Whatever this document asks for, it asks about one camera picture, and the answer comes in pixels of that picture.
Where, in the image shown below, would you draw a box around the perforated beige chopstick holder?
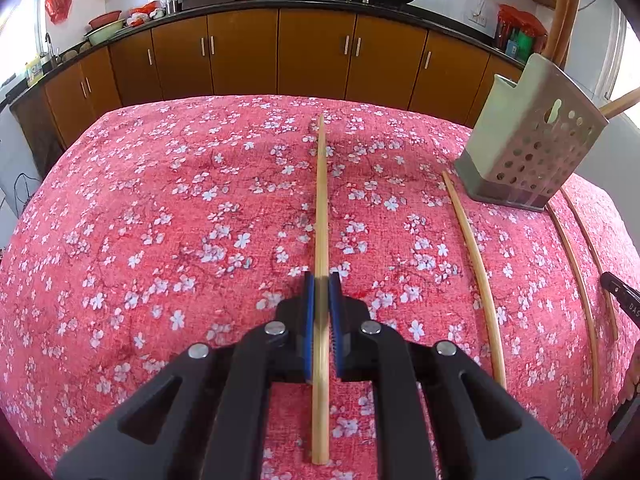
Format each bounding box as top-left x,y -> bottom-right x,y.
454,53 -> 610,212

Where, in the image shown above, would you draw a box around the green basin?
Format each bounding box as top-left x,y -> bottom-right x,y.
84,19 -> 126,46

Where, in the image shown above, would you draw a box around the black kitchen countertop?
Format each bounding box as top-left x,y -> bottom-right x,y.
7,0 -> 506,106

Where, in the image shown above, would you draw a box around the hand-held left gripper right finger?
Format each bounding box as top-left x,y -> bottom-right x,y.
327,274 -> 583,480

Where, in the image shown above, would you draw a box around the person's right hand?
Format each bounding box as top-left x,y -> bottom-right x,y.
617,340 -> 640,407

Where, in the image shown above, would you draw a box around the red plastic bag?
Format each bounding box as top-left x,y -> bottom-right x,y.
45,0 -> 74,24

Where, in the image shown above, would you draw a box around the wooden lower kitchen cabinets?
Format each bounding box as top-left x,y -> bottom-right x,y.
10,7 -> 526,151

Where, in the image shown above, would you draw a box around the red floral tablecloth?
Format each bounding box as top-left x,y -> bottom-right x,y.
0,94 -> 640,480

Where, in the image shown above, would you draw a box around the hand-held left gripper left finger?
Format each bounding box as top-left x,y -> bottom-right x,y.
52,271 -> 317,480

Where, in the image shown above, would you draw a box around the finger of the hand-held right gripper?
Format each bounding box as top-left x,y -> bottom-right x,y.
600,271 -> 640,318

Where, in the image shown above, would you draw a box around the red basin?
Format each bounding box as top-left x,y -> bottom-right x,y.
89,10 -> 122,30

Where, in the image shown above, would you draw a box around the bowls with red bag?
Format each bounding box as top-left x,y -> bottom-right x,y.
126,2 -> 166,27

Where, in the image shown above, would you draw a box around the red bag covered bottles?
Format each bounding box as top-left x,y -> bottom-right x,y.
495,4 -> 546,61

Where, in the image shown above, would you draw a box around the black floor cable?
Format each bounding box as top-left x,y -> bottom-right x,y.
12,172 -> 41,201

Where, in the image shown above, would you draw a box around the small kitchen window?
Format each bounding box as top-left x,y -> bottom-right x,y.
0,0 -> 46,86

